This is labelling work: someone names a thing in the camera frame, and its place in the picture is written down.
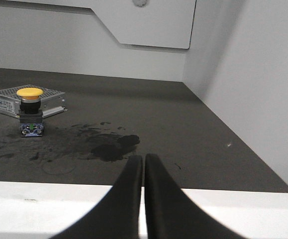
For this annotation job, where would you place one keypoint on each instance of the white cabinet panel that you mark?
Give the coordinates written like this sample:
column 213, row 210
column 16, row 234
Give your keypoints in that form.
column 151, row 23

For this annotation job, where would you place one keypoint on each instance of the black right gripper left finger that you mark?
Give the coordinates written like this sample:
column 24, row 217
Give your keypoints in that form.
column 116, row 215

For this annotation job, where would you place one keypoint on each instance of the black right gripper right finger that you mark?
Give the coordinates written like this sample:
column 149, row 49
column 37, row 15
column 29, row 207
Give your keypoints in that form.
column 171, row 214

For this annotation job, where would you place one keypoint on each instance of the yellow mushroom push button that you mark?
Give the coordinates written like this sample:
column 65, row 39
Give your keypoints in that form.
column 30, row 114

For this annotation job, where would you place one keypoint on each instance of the right metal mesh power supply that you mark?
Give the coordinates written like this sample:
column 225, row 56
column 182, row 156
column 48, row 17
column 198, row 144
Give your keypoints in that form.
column 52, row 101

